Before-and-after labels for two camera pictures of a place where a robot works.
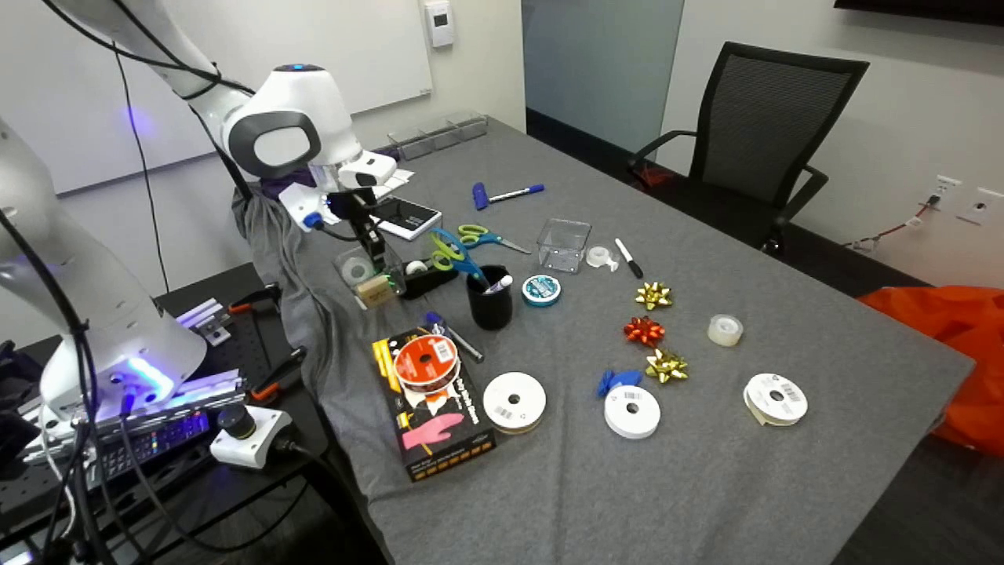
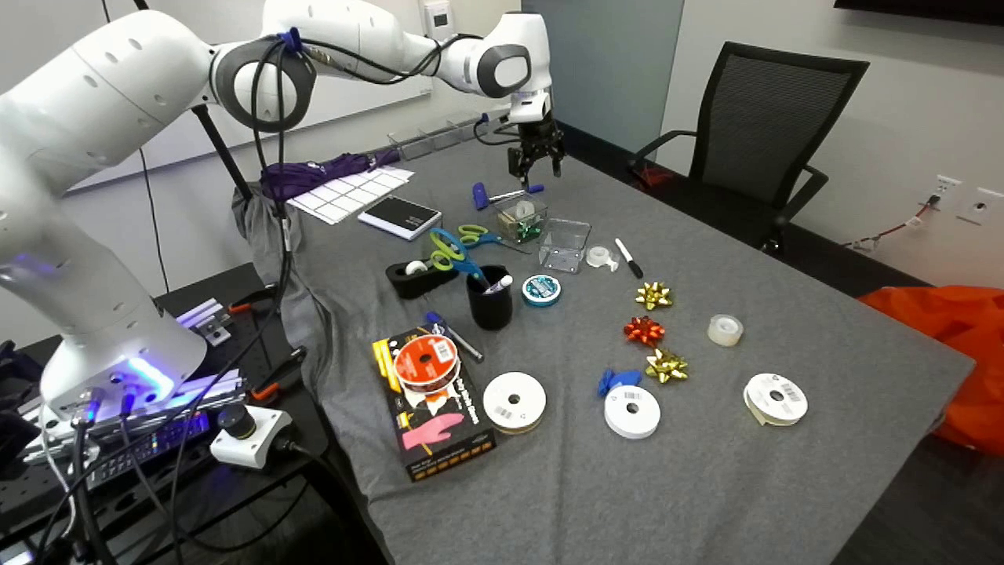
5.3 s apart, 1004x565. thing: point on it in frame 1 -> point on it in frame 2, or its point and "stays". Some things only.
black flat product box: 430,403 stays
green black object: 417,283 stays
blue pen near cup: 441,326 stays
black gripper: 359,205 -> 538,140
